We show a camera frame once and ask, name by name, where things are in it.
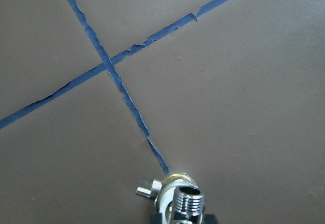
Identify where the chrome pipe fitting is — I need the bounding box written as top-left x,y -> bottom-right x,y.
170,186 -> 205,223

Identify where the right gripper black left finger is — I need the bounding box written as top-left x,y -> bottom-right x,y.
150,213 -> 163,224

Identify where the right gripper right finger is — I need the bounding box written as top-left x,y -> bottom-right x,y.
203,213 -> 218,224

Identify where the white PPR valve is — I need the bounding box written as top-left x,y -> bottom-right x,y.
136,172 -> 198,223

